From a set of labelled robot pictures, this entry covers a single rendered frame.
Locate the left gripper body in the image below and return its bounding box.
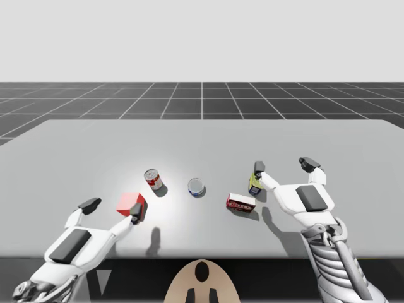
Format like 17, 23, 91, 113
28, 225, 117, 285

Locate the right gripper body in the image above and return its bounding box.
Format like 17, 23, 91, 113
273, 184, 336, 234

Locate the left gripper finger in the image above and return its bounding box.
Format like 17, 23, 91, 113
109, 203, 144, 240
64, 198, 102, 229

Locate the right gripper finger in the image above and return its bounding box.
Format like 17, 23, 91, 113
298, 157, 328, 186
254, 161, 282, 192

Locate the pink cube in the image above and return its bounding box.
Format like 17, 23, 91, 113
116, 192, 148, 222

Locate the yellow and blue can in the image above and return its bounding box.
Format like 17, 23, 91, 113
247, 172, 264, 197

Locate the red and white carton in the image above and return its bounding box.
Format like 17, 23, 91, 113
225, 193, 257, 213

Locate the red and white can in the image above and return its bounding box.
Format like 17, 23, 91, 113
144, 168, 164, 191

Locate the blue flat can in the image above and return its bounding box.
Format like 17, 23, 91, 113
187, 177, 205, 197

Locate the tan robot part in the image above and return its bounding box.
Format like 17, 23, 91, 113
163, 258, 242, 303

